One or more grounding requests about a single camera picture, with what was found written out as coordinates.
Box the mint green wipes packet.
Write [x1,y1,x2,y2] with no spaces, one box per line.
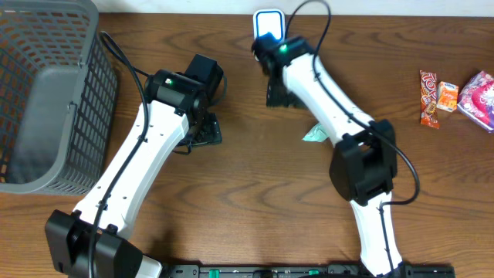
[303,123,329,142]

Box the orange snack bar wrapper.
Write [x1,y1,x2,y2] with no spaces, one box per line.
[419,70,440,129]

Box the small orange carton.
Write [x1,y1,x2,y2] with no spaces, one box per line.
[437,81,459,113]

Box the purple pink floral pack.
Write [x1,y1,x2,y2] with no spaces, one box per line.
[458,71,493,134]

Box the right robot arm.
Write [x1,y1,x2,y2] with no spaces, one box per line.
[252,33,402,276]

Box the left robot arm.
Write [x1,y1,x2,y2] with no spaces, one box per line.
[45,54,226,277]

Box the white barcode scanner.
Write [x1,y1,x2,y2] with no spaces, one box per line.
[252,8,287,61]

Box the grey plastic mesh basket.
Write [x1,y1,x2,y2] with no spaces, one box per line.
[1,0,117,195]

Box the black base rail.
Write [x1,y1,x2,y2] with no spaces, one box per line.
[160,263,456,278]

